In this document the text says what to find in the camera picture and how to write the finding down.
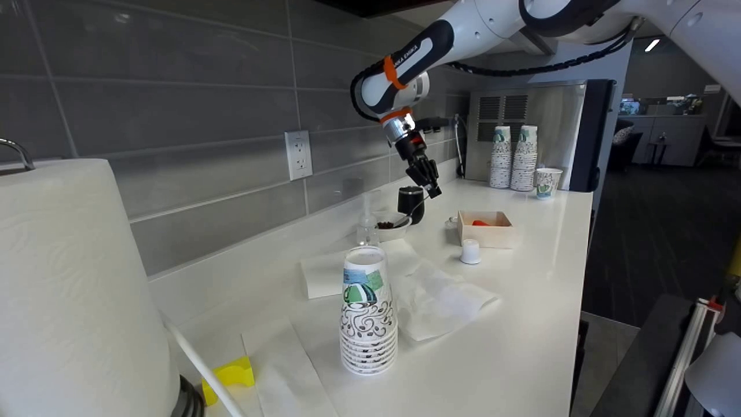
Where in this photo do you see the yellow sponge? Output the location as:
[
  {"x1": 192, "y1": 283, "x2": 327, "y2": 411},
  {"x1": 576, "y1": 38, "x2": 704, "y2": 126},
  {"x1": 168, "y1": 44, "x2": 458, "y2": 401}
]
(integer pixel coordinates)
[{"x1": 198, "y1": 352, "x2": 257, "y2": 410}]

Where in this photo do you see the patterned paper cup stack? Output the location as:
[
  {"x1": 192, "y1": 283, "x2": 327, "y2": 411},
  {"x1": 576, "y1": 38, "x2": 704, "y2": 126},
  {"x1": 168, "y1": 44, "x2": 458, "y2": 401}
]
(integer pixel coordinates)
[{"x1": 337, "y1": 245, "x2": 401, "y2": 380}]

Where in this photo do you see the flat white paper towel sheet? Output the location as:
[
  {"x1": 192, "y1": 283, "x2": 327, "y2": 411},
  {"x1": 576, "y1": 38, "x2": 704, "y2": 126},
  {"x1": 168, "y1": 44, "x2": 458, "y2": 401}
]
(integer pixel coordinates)
[{"x1": 299, "y1": 235, "x2": 423, "y2": 304}]

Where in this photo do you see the clear glass flask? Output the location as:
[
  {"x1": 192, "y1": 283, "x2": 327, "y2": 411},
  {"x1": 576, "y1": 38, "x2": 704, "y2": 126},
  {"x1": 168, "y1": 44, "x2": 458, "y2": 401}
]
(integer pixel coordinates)
[{"x1": 352, "y1": 189, "x2": 385, "y2": 245}]

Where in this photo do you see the silver metal pole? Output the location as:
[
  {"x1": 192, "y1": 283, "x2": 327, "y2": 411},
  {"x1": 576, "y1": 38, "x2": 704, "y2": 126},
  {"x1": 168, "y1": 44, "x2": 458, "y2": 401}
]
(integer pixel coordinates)
[{"x1": 652, "y1": 295, "x2": 724, "y2": 417}]

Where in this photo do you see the coiled black cable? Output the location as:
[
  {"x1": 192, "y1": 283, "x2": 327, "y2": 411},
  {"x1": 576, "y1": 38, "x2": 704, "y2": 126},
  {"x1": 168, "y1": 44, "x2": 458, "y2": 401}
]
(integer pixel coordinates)
[{"x1": 175, "y1": 372, "x2": 210, "y2": 417}]

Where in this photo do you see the green white paper cup stack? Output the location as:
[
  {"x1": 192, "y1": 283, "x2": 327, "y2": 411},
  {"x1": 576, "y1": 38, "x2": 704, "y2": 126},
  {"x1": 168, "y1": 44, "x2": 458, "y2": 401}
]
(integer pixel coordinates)
[
  {"x1": 489, "y1": 123, "x2": 513, "y2": 192},
  {"x1": 508, "y1": 123, "x2": 541, "y2": 194}
]

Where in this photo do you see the white bowl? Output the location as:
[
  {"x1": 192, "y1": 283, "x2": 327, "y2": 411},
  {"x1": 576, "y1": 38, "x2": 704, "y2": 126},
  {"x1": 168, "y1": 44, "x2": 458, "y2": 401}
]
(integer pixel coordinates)
[{"x1": 375, "y1": 213, "x2": 417, "y2": 234}]

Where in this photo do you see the crumpled white paper napkin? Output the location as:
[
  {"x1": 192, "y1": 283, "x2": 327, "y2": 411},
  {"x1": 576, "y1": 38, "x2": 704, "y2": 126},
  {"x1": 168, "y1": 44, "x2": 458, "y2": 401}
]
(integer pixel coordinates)
[{"x1": 392, "y1": 260, "x2": 504, "y2": 346}]

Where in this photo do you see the white rounded lamp shade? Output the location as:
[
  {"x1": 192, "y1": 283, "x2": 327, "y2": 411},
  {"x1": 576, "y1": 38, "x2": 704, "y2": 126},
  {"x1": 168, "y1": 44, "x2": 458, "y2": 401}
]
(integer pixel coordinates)
[{"x1": 682, "y1": 328, "x2": 741, "y2": 417}]

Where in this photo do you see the black tumbler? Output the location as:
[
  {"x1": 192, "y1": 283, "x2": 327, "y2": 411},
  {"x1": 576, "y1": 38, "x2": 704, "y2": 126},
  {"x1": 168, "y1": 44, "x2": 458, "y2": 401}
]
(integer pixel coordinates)
[{"x1": 396, "y1": 184, "x2": 429, "y2": 229}]

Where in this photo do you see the folded white paper napkin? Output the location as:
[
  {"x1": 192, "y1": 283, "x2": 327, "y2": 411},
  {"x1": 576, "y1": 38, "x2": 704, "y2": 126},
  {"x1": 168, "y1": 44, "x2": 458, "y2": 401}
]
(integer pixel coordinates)
[{"x1": 241, "y1": 317, "x2": 348, "y2": 417}]

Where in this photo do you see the small white cup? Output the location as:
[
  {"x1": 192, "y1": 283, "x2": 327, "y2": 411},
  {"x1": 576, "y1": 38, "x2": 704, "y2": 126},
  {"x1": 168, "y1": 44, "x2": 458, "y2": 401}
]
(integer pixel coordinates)
[{"x1": 458, "y1": 239, "x2": 483, "y2": 268}]

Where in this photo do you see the black tall column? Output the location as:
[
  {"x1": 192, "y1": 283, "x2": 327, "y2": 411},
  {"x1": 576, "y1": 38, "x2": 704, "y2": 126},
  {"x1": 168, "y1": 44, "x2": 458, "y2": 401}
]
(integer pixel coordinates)
[{"x1": 569, "y1": 77, "x2": 616, "y2": 194}]

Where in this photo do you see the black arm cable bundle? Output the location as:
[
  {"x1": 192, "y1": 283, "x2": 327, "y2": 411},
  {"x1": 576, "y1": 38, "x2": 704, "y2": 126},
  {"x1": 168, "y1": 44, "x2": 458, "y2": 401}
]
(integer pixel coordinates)
[{"x1": 448, "y1": 19, "x2": 644, "y2": 81}]

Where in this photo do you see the white wall outlet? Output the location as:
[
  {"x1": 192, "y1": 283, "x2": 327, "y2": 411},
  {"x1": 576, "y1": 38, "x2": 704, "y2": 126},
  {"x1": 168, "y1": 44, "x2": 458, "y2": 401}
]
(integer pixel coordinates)
[{"x1": 282, "y1": 126, "x2": 315, "y2": 183}]

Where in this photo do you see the single patterned paper cup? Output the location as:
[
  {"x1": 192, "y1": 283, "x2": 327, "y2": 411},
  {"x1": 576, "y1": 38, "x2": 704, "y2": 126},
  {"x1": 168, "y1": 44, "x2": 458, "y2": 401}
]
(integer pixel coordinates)
[{"x1": 533, "y1": 163, "x2": 564, "y2": 202}]

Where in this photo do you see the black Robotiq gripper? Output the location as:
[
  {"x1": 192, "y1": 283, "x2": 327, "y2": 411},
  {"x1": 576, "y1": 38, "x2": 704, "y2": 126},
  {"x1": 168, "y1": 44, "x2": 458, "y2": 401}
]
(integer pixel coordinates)
[{"x1": 403, "y1": 147, "x2": 444, "y2": 202}]

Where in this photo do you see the white paper towel roll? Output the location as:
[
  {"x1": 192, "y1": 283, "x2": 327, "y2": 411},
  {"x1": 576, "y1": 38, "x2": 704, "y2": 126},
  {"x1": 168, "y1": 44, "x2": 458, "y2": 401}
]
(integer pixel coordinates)
[{"x1": 0, "y1": 154, "x2": 185, "y2": 417}]

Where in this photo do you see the wooden box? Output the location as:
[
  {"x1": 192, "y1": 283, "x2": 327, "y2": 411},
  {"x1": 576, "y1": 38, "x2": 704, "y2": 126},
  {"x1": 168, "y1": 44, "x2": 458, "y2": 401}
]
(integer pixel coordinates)
[{"x1": 456, "y1": 209, "x2": 519, "y2": 253}]

